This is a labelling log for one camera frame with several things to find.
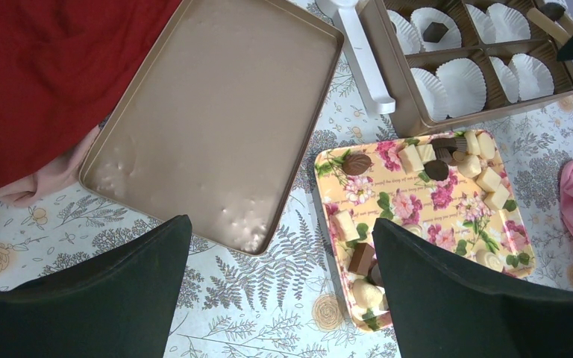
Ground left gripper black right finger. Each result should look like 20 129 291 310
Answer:
372 219 573 357

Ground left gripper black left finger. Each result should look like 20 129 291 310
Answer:
0 216 192 357

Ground beige wooden tongs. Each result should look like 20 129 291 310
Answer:
526 2 573 62

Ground dark square chocolate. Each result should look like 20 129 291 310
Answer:
422 22 448 43

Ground gold chocolate box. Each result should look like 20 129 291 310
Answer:
359 1 573 136

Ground brown leaf chocolate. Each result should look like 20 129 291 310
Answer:
342 153 372 176

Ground white paper cup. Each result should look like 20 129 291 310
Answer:
387 10 422 55
486 3 531 43
410 68 449 122
508 53 554 101
466 4 496 44
436 58 486 118
410 7 462 52
489 56 519 104

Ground floral yellow tray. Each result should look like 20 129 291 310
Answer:
314 130 536 332

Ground pink garment on hanger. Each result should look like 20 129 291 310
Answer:
0 126 100 207

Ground gold box lid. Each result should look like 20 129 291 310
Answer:
79 0 344 256

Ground white pole base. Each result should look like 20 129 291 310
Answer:
316 0 396 116

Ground red garment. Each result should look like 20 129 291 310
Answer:
0 0 178 188

